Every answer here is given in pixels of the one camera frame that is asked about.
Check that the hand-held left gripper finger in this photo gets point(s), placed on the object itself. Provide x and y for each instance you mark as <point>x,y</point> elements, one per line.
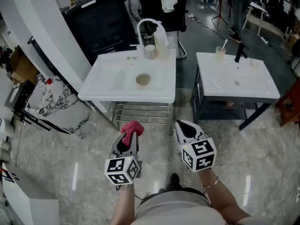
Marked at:
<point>115,145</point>
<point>135,144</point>

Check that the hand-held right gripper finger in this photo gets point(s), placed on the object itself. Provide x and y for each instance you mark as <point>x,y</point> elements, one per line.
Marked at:
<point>193,126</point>
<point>180,135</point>

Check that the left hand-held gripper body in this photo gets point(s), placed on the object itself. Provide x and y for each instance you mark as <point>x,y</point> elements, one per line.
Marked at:
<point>122,167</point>

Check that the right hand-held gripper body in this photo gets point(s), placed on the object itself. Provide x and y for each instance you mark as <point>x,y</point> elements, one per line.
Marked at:
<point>199,156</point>

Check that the red cloth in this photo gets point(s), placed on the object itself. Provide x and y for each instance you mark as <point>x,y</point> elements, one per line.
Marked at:
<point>133,127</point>

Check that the brown bowl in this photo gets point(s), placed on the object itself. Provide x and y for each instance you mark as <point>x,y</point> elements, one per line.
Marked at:
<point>143,80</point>

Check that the person's left forearm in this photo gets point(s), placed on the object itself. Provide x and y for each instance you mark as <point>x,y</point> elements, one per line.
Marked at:
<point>124,203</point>

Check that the person's right forearm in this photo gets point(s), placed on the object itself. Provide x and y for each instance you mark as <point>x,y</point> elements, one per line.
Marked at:
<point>220,198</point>

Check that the black washbasin stand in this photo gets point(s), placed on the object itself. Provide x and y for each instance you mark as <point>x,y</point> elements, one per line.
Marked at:
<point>204,109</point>

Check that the metal rack under sink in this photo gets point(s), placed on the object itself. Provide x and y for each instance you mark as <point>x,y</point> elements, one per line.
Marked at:
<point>140,112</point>

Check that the person's black shoe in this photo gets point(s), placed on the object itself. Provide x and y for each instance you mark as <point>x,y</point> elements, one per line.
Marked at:
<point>174,180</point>

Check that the person's white shirt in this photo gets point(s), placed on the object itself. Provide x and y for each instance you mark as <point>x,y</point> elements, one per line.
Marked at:
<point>175,210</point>

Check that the marble slab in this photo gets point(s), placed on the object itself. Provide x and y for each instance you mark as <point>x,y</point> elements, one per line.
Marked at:
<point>61,109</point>

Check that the white sink with drainboard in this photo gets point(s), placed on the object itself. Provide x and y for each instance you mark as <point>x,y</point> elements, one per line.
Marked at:
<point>112,78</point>

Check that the white washbasin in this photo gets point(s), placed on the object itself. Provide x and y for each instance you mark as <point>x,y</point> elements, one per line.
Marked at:
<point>253,83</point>

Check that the translucent cup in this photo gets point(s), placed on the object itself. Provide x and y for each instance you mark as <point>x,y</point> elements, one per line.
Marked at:
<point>220,56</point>

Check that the white mug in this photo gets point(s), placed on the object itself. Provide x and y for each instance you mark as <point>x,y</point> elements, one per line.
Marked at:
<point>150,51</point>

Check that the detergent bottle with orange label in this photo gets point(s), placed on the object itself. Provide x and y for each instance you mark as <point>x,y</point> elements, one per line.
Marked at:
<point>161,46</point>

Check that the black faucet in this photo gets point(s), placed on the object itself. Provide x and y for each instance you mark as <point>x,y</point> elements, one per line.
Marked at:
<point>239,53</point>

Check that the white toothbrush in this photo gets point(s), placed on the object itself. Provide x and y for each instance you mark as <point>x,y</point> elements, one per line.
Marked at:
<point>225,43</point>

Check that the red cup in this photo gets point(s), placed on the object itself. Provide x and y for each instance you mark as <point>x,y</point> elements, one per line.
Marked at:
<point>48,81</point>

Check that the white box cabinet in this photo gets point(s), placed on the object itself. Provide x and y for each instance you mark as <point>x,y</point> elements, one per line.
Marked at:
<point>23,196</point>

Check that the white curved faucet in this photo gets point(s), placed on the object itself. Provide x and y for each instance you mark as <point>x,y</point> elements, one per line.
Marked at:
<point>140,29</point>

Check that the white power strip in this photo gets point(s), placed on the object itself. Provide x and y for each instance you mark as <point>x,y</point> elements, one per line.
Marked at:
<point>264,40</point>

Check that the black cabinet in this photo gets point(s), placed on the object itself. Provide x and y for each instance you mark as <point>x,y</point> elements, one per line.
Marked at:
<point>98,27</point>

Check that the red tripod stand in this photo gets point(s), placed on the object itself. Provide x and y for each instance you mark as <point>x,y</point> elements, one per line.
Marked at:
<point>220,8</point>

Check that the cardboard box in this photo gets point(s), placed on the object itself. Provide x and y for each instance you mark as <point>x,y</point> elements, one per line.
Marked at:
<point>22,64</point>

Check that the black chair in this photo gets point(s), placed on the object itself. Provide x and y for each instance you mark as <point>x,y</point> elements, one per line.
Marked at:
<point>150,6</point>

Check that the white side table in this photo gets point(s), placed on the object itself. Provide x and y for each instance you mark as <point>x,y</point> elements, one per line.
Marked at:
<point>256,7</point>

